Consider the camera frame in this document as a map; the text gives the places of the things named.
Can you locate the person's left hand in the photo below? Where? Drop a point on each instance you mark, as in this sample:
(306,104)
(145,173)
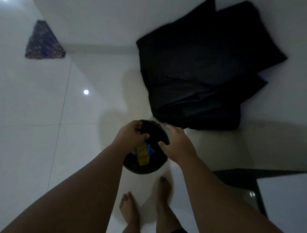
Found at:
(127,138)

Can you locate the person's right thumb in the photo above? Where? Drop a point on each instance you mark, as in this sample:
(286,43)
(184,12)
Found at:
(163,145)

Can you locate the person's right forearm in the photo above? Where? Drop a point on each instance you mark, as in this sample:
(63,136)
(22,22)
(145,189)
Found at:
(215,199)

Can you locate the person's right hand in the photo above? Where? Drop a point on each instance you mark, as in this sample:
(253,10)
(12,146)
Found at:
(179,145)

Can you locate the person's left thumb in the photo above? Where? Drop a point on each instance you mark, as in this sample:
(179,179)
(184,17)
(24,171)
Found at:
(143,137)

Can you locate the dark patterned floor mat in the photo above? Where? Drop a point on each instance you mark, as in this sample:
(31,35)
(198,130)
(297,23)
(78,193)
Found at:
(44,43)

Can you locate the round black woven basket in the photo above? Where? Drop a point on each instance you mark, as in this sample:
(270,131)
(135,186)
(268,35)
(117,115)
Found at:
(156,134)

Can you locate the yellow packet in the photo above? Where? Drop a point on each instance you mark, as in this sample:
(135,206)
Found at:
(142,154)

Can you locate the person's right foot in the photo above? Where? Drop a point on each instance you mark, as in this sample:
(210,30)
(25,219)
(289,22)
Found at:
(165,206)

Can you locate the person's left foot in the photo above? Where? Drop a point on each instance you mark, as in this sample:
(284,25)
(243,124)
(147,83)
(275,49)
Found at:
(129,211)

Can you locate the white table with dark frame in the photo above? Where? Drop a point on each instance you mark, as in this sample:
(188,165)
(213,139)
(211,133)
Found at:
(283,201)

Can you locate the person's left forearm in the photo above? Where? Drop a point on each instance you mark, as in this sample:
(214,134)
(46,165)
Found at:
(76,192)

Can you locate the person's foot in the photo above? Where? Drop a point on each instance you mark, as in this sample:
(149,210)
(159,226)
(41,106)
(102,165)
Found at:
(129,211)
(165,206)

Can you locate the blue packet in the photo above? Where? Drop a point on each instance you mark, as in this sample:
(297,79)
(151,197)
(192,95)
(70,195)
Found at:
(151,150)

